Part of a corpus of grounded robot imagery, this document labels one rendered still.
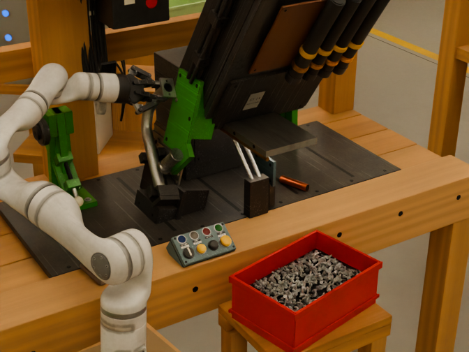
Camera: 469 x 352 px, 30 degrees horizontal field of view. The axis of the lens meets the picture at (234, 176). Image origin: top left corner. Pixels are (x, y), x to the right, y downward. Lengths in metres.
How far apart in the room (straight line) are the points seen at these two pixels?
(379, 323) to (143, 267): 0.70
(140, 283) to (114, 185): 0.82
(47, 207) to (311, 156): 1.12
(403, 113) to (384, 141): 2.51
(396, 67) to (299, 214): 3.83
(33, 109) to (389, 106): 3.65
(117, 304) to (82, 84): 0.67
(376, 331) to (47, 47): 1.14
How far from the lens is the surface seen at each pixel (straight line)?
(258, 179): 2.31
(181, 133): 2.29
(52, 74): 2.14
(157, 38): 2.67
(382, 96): 5.61
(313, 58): 2.16
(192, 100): 2.25
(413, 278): 3.80
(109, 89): 2.22
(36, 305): 2.05
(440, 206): 2.62
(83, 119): 2.54
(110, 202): 2.44
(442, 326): 2.93
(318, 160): 2.66
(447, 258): 2.78
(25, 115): 2.04
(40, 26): 2.41
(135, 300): 1.73
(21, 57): 2.51
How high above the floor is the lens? 2.07
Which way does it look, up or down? 27 degrees down
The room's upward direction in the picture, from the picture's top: 1 degrees clockwise
